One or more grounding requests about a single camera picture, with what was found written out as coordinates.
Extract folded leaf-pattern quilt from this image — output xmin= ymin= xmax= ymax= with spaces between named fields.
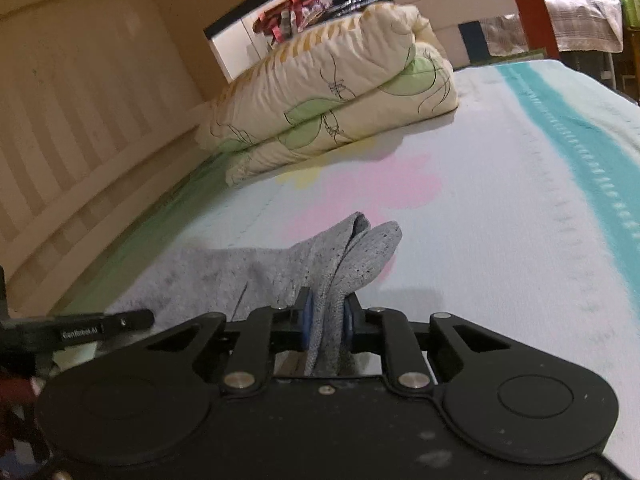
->
xmin=195 ymin=2 xmax=459 ymax=185

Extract red bed post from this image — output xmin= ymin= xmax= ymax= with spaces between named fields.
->
xmin=514 ymin=0 xmax=561 ymax=60

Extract wooden headboard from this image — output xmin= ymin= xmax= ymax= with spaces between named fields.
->
xmin=1 ymin=0 xmax=226 ymax=316

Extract floral bed blanket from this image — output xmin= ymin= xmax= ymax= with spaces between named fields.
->
xmin=65 ymin=61 xmax=639 ymax=476

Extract grey pants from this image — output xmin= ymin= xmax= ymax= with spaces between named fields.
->
xmin=107 ymin=212 xmax=402 ymax=376

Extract plaid cloth pile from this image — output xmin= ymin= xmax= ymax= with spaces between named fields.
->
xmin=449 ymin=0 xmax=626 ymax=57

